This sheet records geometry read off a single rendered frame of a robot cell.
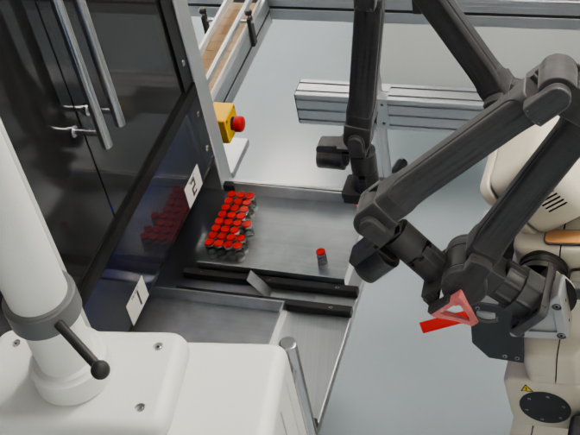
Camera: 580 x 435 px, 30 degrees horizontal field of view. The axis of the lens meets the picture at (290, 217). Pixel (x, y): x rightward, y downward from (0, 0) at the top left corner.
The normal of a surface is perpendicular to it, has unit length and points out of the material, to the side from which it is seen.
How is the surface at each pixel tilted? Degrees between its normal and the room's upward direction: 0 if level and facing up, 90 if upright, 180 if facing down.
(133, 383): 0
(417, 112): 90
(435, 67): 90
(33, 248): 90
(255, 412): 0
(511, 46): 90
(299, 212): 0
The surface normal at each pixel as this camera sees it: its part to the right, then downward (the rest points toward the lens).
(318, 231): -0.15, -0.71
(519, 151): -0.74, -0.60
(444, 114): -0.27, 0.70
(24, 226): 0.85, 0.27
